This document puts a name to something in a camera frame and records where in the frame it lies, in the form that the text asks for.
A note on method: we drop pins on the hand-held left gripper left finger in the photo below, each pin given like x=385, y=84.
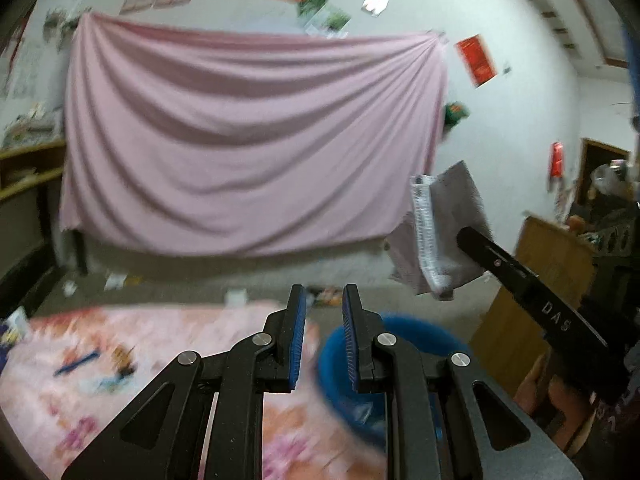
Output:
x=299, y=340

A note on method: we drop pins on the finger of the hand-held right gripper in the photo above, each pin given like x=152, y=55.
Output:
x=500, y=265

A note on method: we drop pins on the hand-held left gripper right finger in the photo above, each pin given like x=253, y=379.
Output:
x=350, y=345

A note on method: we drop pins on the grey paper wrapper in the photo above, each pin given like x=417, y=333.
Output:
x=460, y=200

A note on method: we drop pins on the blue plastic basin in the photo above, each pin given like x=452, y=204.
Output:
x=425, y=330

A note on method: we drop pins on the person's right hand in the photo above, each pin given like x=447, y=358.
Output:
x=565, y=400

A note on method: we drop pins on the wooden cabinet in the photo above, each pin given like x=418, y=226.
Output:
x=545, y=255

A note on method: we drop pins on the black orange snack packet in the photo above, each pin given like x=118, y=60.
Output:
x=327, y=295

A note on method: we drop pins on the white paper scrap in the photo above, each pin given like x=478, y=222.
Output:
x=235, y=296

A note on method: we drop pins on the red hanging packet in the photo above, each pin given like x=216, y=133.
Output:
x=557, y=160

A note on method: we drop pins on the floral bedspread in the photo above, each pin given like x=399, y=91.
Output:
x=150, y=330

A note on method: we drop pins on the green cap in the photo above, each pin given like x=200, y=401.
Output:
x=455, y=115

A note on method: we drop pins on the red paper poster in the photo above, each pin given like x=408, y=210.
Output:
x=476, y=60

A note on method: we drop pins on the pink hanging sheet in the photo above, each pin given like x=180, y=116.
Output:
x=250, y=135

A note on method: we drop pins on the black blue pen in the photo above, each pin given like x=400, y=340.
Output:
x=75, y=364

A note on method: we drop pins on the small printed card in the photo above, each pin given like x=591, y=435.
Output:
x=16, y=322

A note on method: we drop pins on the small black white photo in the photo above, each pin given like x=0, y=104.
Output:
x=375, y=3

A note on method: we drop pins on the green photo print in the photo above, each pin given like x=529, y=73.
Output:
x=332, y=21
x=314, y=5

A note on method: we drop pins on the wooden shelf desk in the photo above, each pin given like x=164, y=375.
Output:
x=30, y=152

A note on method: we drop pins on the stack of books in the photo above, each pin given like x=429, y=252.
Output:
x=30, y=127

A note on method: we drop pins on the wooden door frame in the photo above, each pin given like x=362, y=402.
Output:
x=587, y=147

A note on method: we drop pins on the metal wall rack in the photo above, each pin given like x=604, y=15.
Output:
x=61, y=25

